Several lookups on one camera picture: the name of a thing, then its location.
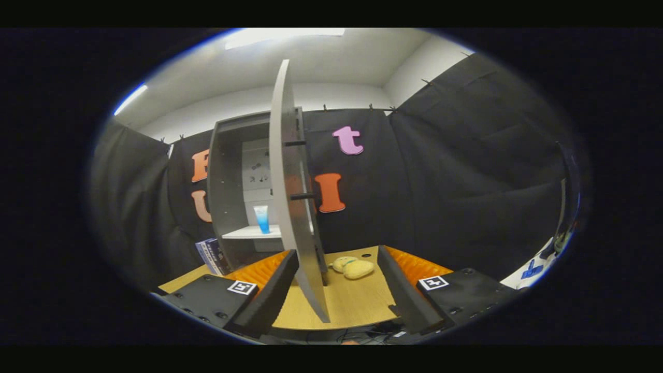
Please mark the yellow plush toy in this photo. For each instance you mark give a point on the yellow plush toy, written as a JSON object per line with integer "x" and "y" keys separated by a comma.
{"x": 357, "y": 268}

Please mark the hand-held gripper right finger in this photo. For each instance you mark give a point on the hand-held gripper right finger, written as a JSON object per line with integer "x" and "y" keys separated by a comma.
{"x": 401, "y": 295}

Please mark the white and blue object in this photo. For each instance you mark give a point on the white and blue object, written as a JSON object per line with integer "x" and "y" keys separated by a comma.
{"x": 528, "y": 272}

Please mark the grey cabinet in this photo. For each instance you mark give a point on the grey cabinet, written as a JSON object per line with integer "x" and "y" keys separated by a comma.
{"x": 228, "y": 181}

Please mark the rectangular ceiling light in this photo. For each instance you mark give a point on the rectangular ceiling light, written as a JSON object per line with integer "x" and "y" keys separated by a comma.
{"x": 279, "y": 37}

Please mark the light blue book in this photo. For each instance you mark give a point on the light blue book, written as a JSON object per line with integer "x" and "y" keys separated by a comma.
{"x": 203, "y": 256}

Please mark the blue white cosmetic tube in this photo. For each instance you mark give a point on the blue white cosmetic tube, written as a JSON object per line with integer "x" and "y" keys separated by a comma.
{"x": 262, "y": 220}

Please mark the long ceiling light strip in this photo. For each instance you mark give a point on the long ceiling light strip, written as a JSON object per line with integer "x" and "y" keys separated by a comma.
{"x": 130, "y": 99}

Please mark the black backdrop cloth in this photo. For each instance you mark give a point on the black backdrop cloth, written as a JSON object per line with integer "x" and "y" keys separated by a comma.
{"x": 466, "y": 181}

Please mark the light grey cabinet door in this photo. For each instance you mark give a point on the light grey cabinet door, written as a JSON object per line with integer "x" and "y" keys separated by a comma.
{"x": 290, "y": 207}

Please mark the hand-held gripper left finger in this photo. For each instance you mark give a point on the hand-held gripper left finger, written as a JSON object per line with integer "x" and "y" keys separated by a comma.
{"x": 274, "y": 295}

